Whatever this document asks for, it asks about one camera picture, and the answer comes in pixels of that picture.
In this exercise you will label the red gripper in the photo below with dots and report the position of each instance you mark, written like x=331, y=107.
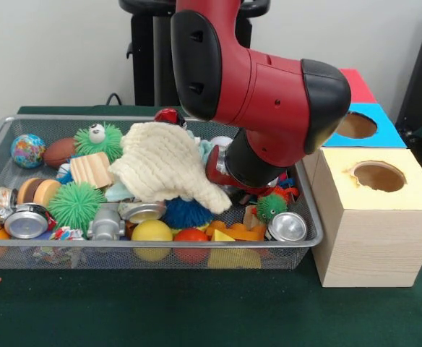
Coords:
x=218, y=173

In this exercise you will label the cream knitted cloth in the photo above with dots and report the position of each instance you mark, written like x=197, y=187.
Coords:
x=164, y=170

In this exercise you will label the bag of coloured spiky balls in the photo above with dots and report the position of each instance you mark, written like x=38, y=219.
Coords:
x=272, y=204

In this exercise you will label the mint green cloth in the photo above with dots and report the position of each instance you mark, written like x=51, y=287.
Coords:
x=117, y=191

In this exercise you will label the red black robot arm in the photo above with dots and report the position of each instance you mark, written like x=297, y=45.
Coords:
x=269, y=79

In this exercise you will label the wooden box with three holes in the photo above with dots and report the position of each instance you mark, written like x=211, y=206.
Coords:
x=373, y=231

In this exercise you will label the clear mesh bin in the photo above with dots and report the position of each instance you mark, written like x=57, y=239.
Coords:
x=52, y=249

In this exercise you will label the blue spiky ball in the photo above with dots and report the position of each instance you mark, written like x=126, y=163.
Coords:
x=186, y=213

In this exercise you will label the red orange ball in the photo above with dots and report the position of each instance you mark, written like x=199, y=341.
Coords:
x=191, y=237

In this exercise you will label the crushed printed can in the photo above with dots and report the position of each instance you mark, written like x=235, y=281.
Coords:
x=142, y=211

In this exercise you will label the yellow ball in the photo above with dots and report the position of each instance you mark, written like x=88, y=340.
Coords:
x=152, y=233

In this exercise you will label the green spiky ball with eyes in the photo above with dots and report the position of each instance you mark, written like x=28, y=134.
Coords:
x=95, y=141

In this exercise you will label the plain green spiky ball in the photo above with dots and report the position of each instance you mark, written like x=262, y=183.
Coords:
x=76, y=207

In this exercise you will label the small globe ball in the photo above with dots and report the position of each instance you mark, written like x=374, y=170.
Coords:
x=27, y=150

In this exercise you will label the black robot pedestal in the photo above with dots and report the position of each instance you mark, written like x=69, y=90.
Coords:
x=153, y=65

